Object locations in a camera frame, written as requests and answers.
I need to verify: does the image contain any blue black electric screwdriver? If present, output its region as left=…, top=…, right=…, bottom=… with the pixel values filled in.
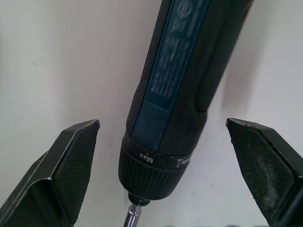
left=116, top=0, right=256, bottom=227

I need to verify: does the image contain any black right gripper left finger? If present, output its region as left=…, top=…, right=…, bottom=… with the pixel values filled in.
left=0, top=119, right=101, bottom=227

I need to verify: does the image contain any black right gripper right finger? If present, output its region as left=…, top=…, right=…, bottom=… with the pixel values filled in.
left=225, top=117, right=303, bottom=227

